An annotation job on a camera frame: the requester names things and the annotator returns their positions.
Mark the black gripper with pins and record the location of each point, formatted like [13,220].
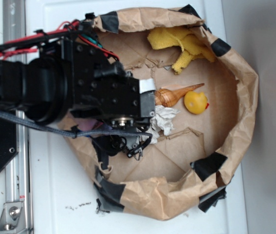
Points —
[102,90]

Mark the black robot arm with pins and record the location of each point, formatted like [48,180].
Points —
[23,87]

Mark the brown spiral seashell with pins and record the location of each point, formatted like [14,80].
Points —
[169,98]

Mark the crumpled white paper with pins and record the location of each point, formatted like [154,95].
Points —
[162,121]

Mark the yellow rubber duck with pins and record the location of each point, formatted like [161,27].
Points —
[195,102]

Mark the yellow cloth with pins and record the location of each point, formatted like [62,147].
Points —
[191,47]

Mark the brown paper bag tray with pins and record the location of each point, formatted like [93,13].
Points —
[201,154]

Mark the aluminium extrusion rail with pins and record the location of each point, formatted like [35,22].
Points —
[17,172]

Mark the metal corner bracket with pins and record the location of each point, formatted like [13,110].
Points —
[12,220]

